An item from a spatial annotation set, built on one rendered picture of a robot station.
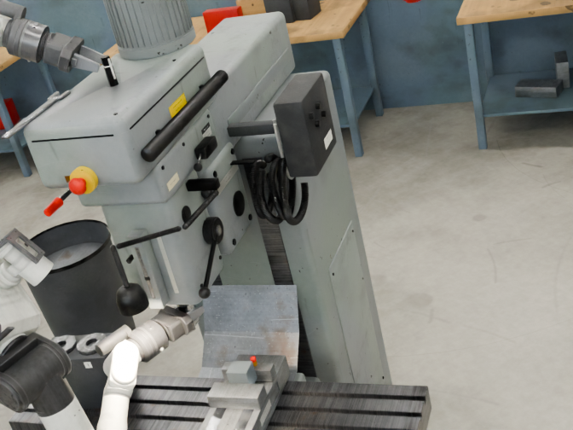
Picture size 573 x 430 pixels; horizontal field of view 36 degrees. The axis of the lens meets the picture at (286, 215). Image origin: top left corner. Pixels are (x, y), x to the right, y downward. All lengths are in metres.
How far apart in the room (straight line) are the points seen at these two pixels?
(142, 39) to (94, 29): 5.02
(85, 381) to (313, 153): 0.97
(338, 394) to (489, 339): 1.67
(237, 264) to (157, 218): 0.64
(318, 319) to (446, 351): 1.38
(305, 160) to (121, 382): 0.71
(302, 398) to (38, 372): 0.81
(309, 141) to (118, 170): 0.53
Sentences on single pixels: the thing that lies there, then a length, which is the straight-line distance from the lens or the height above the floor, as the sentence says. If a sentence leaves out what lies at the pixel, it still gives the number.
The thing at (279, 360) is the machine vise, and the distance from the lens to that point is 2.54.
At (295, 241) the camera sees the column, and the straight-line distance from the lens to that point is 2.58.
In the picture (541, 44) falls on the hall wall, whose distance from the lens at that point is 6.26.
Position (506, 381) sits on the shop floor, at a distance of 3.83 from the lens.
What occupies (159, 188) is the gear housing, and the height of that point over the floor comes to 1.68.
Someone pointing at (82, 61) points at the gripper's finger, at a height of 1.97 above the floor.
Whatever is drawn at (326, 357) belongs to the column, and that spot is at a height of 0.78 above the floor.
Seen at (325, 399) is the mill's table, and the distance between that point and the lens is 2.47.
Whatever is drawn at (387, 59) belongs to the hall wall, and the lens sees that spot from 6.44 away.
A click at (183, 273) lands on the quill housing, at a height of 1.42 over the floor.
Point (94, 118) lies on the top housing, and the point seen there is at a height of 1.89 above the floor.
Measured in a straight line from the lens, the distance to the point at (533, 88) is 5.76.
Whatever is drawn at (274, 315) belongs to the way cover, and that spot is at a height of 0.98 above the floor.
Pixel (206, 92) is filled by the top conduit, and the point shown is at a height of 1.80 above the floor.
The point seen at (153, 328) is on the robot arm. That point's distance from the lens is 2.28.
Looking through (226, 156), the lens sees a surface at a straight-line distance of 2.33.
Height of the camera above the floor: 2.49
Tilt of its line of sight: 28 degrees down
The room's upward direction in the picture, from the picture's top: 14 degrees counter-clockwise
